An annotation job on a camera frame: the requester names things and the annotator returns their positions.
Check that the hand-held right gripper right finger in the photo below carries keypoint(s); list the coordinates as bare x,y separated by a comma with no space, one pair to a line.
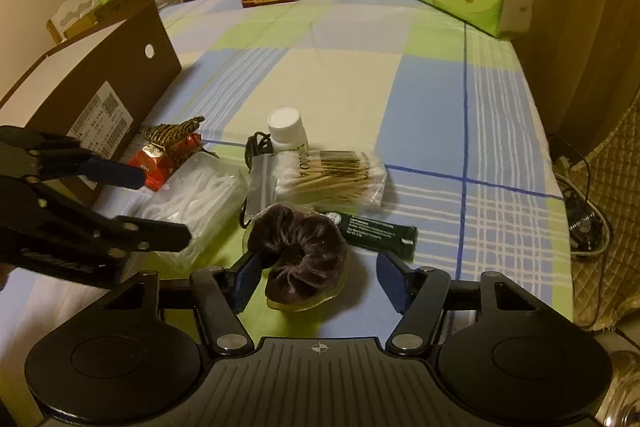
392,281

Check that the white cardboard cutout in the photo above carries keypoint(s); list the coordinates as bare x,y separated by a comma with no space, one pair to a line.
75,14

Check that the brown cardboard box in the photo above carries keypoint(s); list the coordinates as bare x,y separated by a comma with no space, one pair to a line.
135,57

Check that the white plastic bottle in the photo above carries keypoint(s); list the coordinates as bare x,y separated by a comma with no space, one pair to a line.
286,127

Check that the brown striped hair claw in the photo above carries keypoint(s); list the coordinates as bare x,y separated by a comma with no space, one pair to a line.
170,136

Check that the brown velvet scrunchie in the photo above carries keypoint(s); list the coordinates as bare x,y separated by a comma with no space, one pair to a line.
300,252

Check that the dark green sachet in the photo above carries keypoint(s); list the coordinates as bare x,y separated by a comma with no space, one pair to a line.
380,234

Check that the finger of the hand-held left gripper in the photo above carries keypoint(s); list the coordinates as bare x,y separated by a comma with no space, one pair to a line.
115,173
150,236

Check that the checked bedsheet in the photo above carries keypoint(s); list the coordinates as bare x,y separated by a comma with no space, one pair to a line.
350,82

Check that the clear box of floss picks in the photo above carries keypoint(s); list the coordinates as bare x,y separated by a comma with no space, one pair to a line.
200,197

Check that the bag of cotton swabs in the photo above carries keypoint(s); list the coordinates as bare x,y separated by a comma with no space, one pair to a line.
330,179

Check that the red candy packet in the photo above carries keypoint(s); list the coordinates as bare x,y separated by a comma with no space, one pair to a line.
157,169

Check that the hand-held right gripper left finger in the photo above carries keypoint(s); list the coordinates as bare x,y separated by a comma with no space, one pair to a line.
247,281

